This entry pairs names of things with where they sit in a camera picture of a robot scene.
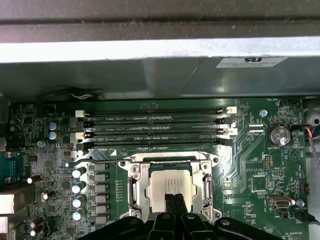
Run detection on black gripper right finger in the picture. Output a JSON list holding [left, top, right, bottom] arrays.
[[176, 193, 280, 240]]

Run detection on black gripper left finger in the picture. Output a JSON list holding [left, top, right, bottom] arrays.
[[79, 193, 177, 240]]

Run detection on silver CPU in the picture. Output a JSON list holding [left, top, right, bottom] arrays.
[[149, 162, 198, 216]]

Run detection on metal socket cover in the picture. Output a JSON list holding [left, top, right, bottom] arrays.
[[128, 159, 213, 218]]

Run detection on thin wire locking lever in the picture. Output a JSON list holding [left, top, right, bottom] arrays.
[[65, 154, 133, 168]]

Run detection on CPU socket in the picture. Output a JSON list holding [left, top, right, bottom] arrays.
[[118, 149, 220, 223]]

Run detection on tall silver capacitor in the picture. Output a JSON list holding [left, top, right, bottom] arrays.
[[71, 195, 86, 208], [71, 181, 88, 195], [71, 166, 88, 180], [72, 208, 86, 221]]

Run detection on internal USB port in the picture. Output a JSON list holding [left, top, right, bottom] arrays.
[[266, 195, 293, 210]]

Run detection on green motherboard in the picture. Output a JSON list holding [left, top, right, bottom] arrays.
[[0, 97, 308, 240]]

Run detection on silver coin battery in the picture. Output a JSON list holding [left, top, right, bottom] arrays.
[[268, 124, 292, 147]]

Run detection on silver metal port block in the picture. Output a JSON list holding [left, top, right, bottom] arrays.
[[0, 184, 35, 216]]

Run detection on blue port connector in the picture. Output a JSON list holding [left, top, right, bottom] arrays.
[[0, 147, 31, 180]]

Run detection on black PC case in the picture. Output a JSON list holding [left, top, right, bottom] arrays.
[[0, 0, 320, 240]]

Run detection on red blue twisted wires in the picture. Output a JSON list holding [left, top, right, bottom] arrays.
[[298, 124, 320, 141]]

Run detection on black wire bundle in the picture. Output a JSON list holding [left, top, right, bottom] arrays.
[[36, 85, 105, 108]]

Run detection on printed case wall sticker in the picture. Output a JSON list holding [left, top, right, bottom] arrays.
[[215, 55, 288, 69]]

